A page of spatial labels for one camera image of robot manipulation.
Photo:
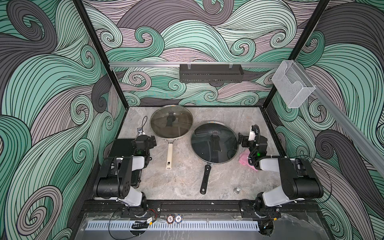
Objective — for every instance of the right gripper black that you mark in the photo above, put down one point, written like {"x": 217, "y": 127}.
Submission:
{"x": 244, "y": 138}

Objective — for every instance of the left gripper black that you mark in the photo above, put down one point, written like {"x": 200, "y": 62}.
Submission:
{"x": 150, "y": 142}

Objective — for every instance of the pink microfibre cloth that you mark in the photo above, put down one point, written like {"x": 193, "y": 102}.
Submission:
{"x": 243, "y": 159}

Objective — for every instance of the glass lid of black pan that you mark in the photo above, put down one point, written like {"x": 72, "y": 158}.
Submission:
{"x": 214, "y": 142}

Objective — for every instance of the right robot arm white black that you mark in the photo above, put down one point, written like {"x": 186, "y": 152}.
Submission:
{"x": 298, "y": 179}

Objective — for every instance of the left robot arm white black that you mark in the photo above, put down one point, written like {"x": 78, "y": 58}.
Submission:
{"x": 120, "y": 173}

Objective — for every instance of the black hard case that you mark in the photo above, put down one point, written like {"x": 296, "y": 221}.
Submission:
{"x": 125, "y": 148}

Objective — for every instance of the round button pair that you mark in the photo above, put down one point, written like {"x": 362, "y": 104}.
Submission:
{"x": 171, "y": 219}

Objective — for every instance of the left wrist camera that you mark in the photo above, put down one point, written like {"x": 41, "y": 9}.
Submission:
{"x": 140, "y": 131}

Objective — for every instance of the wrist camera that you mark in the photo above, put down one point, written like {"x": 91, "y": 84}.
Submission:
{"x": 140, "y": 131}
{"x": 254, "y": 134}

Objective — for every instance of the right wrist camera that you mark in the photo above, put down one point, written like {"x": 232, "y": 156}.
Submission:
{"x": 254, "y": 134}

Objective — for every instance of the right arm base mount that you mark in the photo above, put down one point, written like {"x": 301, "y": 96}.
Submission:
{"x": 257, "y": 210}

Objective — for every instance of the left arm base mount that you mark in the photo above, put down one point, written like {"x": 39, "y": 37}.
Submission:
{"x": 149, "y": 209}

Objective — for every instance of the clear plastic wall box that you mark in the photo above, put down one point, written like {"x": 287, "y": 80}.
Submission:
{"x": 293, "y": 83}

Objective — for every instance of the black wall shelf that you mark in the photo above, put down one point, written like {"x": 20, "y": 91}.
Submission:
{"x": 211, "y": 74}

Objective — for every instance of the aluminium rail back wall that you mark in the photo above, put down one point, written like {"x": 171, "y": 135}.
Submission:
{"x": 153, "y": 64}

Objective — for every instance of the aluminium rail wall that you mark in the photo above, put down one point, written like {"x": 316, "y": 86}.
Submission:
{"x": 348, "y": 109}
{"x": 153, "y": 64}

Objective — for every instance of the white slotted cable duct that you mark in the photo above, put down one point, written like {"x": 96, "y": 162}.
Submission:
{"x": 183, "y": 226}

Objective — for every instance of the aluminium rail right wall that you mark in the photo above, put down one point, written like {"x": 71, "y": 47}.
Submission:
{"x": 348, "y": 109}

